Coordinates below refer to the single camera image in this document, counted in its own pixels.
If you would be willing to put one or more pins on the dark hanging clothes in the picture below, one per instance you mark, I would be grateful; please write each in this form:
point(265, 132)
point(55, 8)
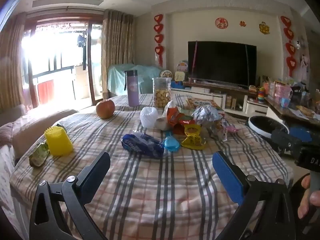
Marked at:
point(81, 40)

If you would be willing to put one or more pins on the beige cabinet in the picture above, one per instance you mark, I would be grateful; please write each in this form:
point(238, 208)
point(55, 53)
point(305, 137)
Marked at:
point(82, 82)

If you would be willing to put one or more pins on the person's right hand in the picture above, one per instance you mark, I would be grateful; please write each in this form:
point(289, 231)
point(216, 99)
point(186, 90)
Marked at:
point(308, 205)

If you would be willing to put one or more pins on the flat colourful snack box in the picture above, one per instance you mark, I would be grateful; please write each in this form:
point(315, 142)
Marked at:
point(200, 103)

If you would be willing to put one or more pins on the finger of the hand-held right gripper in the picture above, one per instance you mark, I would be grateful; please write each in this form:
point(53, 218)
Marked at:
point(301, 133)
point(282, 137)

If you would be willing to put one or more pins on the colourful toy house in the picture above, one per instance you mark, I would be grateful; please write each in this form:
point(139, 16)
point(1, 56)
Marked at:
point(182, 66)

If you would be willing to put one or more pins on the blue plastic toy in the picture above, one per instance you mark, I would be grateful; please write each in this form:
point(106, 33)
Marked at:
point(177, 85)

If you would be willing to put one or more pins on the orange snack wrapper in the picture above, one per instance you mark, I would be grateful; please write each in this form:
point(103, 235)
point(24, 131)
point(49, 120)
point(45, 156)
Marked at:
point(178, 121)

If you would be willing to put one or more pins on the clear cookie jar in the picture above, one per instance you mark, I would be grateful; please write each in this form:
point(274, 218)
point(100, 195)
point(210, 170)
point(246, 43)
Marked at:
point(162, 95)

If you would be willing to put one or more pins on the purple water bottle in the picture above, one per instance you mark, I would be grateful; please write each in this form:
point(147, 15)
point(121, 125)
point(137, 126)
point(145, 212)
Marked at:
point(132, 90)

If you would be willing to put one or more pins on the blue snack wrapper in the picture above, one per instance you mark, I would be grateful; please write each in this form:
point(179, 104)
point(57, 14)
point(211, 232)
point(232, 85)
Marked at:
point(142, 145)

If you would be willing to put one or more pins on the beige sofa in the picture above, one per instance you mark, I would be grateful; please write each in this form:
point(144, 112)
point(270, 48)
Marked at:
point(32, 127)

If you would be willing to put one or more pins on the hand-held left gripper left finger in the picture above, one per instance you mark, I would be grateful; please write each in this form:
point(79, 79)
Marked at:
point(96, 172)

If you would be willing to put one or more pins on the white trash bin black bag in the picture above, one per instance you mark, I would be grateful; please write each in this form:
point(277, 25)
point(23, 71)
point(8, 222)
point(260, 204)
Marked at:
point(265, 123)

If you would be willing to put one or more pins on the round red wall sticker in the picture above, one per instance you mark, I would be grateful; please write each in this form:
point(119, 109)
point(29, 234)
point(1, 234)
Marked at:
point(221, 23)

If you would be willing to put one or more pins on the clear printed wrapper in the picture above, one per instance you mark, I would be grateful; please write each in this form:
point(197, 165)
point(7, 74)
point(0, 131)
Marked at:
point(220, 131)

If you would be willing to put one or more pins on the red hanging cloth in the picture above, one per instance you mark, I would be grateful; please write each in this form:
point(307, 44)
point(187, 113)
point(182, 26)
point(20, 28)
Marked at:
point(46, 91)

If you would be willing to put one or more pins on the yellow figure wall sticker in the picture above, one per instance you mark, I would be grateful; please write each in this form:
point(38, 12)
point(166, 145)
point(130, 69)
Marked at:
point(264, 28)

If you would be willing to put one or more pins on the checked tablecloth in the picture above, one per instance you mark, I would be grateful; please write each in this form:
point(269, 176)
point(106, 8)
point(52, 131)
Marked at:
point(155, 180)

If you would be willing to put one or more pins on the yellow snack wrapper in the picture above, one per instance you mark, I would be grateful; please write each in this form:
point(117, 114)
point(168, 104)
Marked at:
point(192, 138)

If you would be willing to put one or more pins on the white foam fruit net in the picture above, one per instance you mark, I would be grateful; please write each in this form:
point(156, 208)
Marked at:
point(148, 117)

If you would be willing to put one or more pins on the yellow toy board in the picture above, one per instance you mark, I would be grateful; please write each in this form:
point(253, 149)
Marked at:
point(179, 76)

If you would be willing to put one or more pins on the small white desk fan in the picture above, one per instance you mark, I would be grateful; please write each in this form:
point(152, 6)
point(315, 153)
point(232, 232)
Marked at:
point(166, 74)

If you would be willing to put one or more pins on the teal covered sofa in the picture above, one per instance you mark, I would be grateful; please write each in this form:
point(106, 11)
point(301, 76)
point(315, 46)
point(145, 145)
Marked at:
point(147, 77)

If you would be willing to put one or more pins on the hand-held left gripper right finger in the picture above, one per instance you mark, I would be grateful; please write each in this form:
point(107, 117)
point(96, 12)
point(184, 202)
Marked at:
point(227, 177)

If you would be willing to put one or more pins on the silver foil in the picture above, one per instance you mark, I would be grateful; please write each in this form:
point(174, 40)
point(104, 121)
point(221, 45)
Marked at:
point(206, 115)

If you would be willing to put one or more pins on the red apple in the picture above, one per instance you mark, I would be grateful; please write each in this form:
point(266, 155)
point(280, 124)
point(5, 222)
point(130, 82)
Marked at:
point(105, 108)

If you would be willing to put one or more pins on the white television cabinet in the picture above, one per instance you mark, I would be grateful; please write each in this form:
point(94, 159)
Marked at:
point(215, 95)

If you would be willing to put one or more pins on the small red wall sticker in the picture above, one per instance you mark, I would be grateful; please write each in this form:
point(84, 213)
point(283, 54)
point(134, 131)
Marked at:
point(243, 23)

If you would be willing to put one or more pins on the beige curtain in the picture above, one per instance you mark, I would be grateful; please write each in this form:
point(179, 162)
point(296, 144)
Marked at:
point(11, 62)
point(117, 50)

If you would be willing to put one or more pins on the pink wrapper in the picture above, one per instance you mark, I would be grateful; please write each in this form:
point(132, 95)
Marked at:
point(232, 129)

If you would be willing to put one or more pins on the yellow plastic cup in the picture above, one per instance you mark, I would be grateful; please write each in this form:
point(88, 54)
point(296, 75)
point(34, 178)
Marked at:
point(58, 142)

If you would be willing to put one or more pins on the green snack wrapper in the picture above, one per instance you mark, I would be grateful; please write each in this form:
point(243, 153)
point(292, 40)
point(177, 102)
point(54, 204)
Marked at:
point(38, 155)

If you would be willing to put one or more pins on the pink storage box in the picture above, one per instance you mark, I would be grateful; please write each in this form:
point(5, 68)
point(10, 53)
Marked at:
point(283, 92)

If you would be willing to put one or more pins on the white security camera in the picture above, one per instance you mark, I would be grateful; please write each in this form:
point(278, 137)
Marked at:
point(298, 44)

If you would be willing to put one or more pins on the black television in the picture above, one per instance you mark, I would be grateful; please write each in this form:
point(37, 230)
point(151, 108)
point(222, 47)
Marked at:
point(220, 63)

